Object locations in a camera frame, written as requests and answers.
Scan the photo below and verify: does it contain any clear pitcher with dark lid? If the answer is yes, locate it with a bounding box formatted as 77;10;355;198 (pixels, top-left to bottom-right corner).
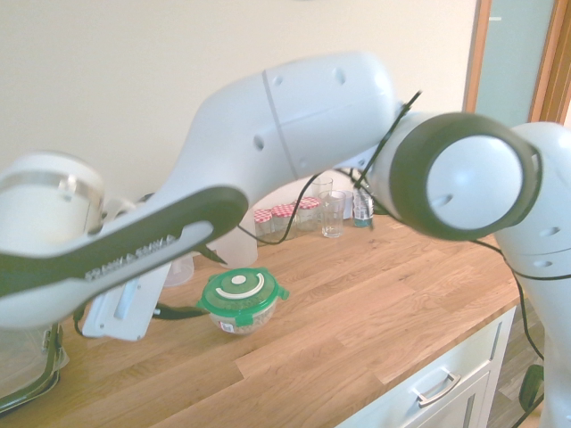
163;251;195;288

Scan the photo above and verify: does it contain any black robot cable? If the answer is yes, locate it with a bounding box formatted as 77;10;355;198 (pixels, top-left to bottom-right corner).
236;90;547;363

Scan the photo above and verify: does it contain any white cabinet drawer front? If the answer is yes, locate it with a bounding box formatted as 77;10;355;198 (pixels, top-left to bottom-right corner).
334;306;517;428

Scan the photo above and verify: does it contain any frosted glass door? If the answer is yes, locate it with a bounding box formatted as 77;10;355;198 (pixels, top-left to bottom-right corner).
473;0;557;128

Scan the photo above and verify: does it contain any wooden door frame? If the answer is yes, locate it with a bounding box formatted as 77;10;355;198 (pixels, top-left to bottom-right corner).
461;0;571;127

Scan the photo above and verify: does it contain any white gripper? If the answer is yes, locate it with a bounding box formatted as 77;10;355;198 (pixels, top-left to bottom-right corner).
81;243;228;343

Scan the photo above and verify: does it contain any tall smooth drinking glass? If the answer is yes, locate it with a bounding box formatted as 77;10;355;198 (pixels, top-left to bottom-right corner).
310;177;335;210

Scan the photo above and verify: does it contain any silver drawer handle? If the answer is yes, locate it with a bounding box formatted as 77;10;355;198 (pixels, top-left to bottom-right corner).
411;371;462;408

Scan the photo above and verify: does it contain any cereal rings heap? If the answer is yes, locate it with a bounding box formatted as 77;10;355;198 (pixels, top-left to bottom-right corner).
211;310;274;335

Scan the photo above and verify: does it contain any glass jar red checkered lid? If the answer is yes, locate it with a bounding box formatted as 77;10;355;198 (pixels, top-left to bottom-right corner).
270;203;294;242
252;208;274;245
293;196;322;233

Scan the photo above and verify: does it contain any hint water bottle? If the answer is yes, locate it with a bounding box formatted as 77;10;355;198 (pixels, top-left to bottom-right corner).
352;185;375;229

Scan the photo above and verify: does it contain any clear pitcher with blue lid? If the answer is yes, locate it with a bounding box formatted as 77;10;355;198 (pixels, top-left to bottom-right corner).
217;225;260;269

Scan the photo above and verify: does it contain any rectangular container dark green rim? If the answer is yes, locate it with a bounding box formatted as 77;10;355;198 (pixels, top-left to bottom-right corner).
0;324;67;415

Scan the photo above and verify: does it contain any clear plastic food bowl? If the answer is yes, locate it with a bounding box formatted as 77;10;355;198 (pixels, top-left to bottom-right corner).
207;306;278;339

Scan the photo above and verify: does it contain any green round container lid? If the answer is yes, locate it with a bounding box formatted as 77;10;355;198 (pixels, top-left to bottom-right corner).
195;266;291;327

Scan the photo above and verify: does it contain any faceted drinking glass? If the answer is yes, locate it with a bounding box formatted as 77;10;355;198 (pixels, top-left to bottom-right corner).
318;190;348;239

